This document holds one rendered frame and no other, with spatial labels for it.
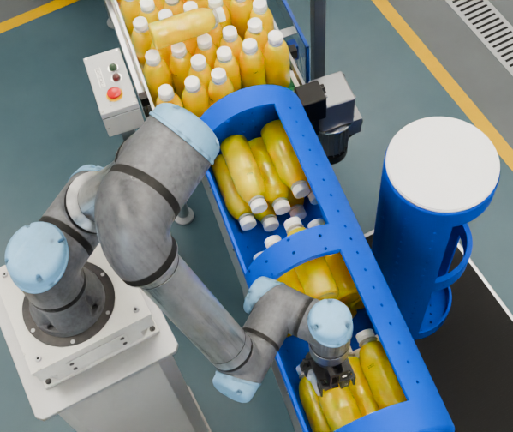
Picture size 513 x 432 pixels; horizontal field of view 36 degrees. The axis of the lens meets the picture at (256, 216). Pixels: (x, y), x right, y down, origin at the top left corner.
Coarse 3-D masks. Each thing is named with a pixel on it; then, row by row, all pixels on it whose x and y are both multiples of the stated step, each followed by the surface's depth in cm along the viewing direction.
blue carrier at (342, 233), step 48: (240, 96) 186; (288, 96) 190; (336, 192) 178; (240, 240) 192; (288, 240) 169; (336, 240) 168; (384, 288) 167; (384, 336) 158; (288, 384) 165; (432, 384) 159
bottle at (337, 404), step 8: (328, 392) 161; (336, 392) 161; (344, 392) 161; (320, 400) 163; (328, 400) 161; (336, 400) 160; (344, 400) 160; (352, 400) 161; (328, 408) 161; (336, 408) 160; (344, 408) 159; (352, 408) 160; (328, 416) 161; (336, 416) 159; (344, 416) 159; (352, 416) 159; (360, 416) 160; (336, 424) 159; (344, 424) 158
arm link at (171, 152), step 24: (168, 120) 113; (192, 120) 114; (144, 144) 112; (168, 144) 112; (192, 144) 113; (216, 144) 117; (96, 168) 152; (120, 168) 110; (144, 168) 110; (168, 168) 110; (192, 168) 113; (72, 192) 145; (96, 192) 134; (168, 192) 110; (192, 192) 116; (72, 216) 145; (96, 240) 150
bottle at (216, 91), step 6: (228, 78) 210; (210, 84) 210; (216, 84) 208; (222, 84) 209; (228, 84) 210; (210, 90) 211; (216, 90) 209; (222, 90) 209; (228, 90) 210; (234, 90) 213; (210, 96) 212; (216, 96) 211; (222, 96) 210; (210, 102) 216
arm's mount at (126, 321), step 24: (96, 264) 166; (0, 288) 165; (120, 288) 163; (24, 312) 162; (120, 312) 160; (144, 312) 160; (24, 336) 159; (48, 336) 159; (72, 336) 158; (96, 336) 158; (120, 336) 161; (144, 336) 167; (48, 360) 156; (72, 360) 159; (96, 360) 165; (48, 384) 164
